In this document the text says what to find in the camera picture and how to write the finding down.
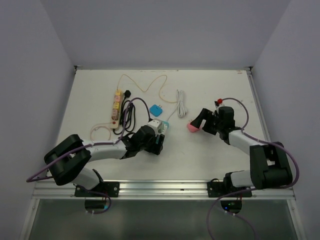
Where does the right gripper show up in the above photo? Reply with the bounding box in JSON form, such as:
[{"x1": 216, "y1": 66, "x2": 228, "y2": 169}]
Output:
[{"x1": 190, "y1": 108, "x2": 223, "y2": 136}]

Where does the teal power strip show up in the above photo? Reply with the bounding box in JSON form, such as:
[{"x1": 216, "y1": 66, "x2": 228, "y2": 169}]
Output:
[{"x1": 155, "y1": 120, "x2": 170, "y2": 145}]

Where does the pink plug adapter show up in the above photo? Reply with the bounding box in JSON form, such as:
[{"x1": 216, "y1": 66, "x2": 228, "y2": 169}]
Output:
[{"x1": 186, "y1": 119, "x2": 202, "y2": 133}]

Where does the white power cord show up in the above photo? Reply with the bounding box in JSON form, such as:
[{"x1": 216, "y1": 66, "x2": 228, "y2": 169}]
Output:
[{"x1": 164, "y1": 89, "x2": 189, "y2": 122}]

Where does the blue plug adapter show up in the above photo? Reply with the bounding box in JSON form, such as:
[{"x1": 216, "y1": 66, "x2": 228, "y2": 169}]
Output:
[{"x1": 149, "y1": 104, "x2": 163, "y2": 117}]

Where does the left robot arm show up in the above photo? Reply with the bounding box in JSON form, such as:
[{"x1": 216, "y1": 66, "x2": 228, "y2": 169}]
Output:
[{"x1": 44, "y1": 119, "x2": 169, "y2": 197}]

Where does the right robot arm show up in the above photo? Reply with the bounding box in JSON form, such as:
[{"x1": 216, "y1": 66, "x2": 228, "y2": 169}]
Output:
[{"x1": 187, "y1": 106, "x2": 293, "y2": 197}]

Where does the beige multicolour power strip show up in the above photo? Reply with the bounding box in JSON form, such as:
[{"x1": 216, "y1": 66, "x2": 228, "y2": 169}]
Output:
[{"x1": 110, "y1": 89, "x2": 124, "y2": 130}]

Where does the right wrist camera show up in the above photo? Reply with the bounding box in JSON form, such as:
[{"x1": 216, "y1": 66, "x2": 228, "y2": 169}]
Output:
[{"x1": 214, "y1": 98, "x2": 225, "y2": 108}]

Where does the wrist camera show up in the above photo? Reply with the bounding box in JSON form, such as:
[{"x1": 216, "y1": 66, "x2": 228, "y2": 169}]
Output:
[
  {"x1": 214, "y1": 98, "x2": 225, "y2": 108},
  {"x1": 147, "y1": 119, "x2": 163, "y2": 135}
]

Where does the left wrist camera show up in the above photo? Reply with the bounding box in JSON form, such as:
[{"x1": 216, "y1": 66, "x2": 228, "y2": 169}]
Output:
[{"x1": 147, "y1": 119, "x2": 163, "y2": 135}]

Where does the black power cable with plug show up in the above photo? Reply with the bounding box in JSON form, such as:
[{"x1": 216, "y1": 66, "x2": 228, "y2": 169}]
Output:
[{"x1": 112, "y1": 89, "x2": 137, "y2": 136}]

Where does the thin pink cable loop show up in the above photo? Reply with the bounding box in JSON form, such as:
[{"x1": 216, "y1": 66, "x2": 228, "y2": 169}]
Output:
[{"x1": 89, "y1": 121, "x2": 112, "y2": 145}]

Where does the thin yellow cable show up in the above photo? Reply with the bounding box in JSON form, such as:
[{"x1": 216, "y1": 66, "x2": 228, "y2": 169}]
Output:
[{"x1": 116, "y1": 73, "x2": 179, "y2": 105}]

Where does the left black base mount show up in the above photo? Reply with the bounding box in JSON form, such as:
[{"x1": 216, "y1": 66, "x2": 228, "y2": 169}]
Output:
[{"x1": 74, "y1": 181, "x2": 120, "y2": 198}]

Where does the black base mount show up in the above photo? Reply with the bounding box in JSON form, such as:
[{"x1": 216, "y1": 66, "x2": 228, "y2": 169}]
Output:
[
  {"x1": 206, "y1": 178, "x2": 247, "y2": 198},
  {"x1": 74, "y1": 181, "x2": 120, "y2": 198}
]

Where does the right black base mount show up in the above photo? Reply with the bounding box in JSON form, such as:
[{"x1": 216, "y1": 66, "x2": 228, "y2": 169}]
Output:
[{"x1": 206, "y1": 178, "x2": 247, "y2": 198}]

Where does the aluminium front rail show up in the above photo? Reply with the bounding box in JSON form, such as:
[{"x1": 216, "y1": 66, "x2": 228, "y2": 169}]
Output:
[{"x1": 32, "y1": 177, "x2": 293, "y2": 200}]

